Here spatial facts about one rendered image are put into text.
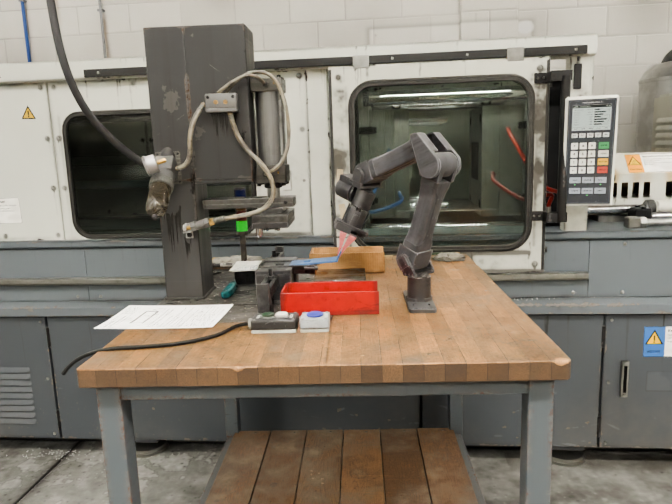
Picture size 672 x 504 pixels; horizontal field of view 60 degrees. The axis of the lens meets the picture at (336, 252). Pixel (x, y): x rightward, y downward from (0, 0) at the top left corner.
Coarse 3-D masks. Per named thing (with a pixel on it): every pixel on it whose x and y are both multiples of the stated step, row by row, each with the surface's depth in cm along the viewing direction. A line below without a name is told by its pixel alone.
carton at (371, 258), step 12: (312, 252) 202; (324, 252) 206; (336, 252) 206; (348, 252) 206; (360, 252) 194; (372, 252) 194; (324, 264) 195; (336, 264) 195; (348, 264) 195; (360, 264) 195; (372, 264) 195; (384, 264) 195
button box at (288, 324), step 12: (240, 324) 138; (252, 324) 135; (264, 324) 135; (276, 324) 135; (288, 324) 135; (204, 336) 132; (216, 336) 133; (108, 348) 127; (120, 348) 127; (132, 348) 127; (144, 348) 128
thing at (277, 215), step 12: (276, 192) 167; (204, 204) 166; (216, 204) 166; (228, 204) 166; (240, 204) 166; (252, 204) 166; (264, 204) 166; (276, 204) 166; (288, 204) 166; (252, 216) 160; (264, 216) 160; (276, 216) 160; (288, 216) 162; (252, 228) 161; (264, 228) 160; (276, 228) 167
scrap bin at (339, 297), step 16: (288, 288) 159; (304, 288) 159; (320, 288) 159; (336, 288) 159; (352, 288) 158; (368, 288) 158; (288, 304) 148; (304, 304) 148; (320, 304) 148; (336, 304) 148; (352, 304) 147; (368, 304) 147
